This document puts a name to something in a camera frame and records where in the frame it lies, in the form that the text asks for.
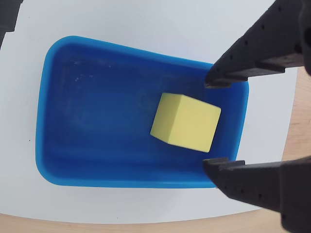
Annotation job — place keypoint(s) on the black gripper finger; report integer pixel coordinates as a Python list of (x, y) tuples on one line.
[(267, 184), (267, 43)]

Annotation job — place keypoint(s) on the yellow cube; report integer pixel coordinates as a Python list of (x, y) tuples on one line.
[(189, 121)]

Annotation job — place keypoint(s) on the blue rectangular bin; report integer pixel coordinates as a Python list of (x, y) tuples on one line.
[(97, 121)]

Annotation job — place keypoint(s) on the white board mat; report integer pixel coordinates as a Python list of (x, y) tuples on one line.
[(145, 21)]

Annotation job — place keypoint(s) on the black tape patch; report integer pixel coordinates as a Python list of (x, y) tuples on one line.
[(7, 14)]

